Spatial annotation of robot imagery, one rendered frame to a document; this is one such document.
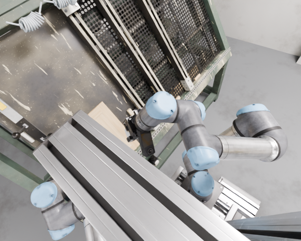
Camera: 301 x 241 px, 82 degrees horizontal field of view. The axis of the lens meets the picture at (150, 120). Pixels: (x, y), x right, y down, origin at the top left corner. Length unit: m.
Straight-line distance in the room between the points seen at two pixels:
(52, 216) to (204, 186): 0.68
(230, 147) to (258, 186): 1.91
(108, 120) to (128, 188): 1.14
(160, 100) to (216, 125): 2.17
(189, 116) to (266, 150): 0.31
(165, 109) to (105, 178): 0.28
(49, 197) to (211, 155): 0.54
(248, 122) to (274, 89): 2.43
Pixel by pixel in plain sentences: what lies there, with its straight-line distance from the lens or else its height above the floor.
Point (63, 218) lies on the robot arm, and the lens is 0.72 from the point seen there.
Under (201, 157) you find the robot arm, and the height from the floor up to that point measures 1.80.
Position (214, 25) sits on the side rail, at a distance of 2.14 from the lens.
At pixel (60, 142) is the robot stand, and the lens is 0.28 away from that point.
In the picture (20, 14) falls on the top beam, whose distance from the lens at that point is 1.22.
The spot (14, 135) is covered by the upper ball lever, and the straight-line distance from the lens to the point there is 1.13.
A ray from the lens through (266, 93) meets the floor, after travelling 3.14.
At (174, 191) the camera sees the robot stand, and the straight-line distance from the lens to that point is 0.20.
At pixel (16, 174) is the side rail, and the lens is 1.30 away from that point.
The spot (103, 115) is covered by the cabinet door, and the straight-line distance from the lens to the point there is 1.32.
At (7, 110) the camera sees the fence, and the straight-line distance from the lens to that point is 1.23.
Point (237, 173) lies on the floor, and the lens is 2.40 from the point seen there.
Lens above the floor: 2.23
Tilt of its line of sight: 57 degrees down
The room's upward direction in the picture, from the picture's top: 17 degrees counter-clockwise
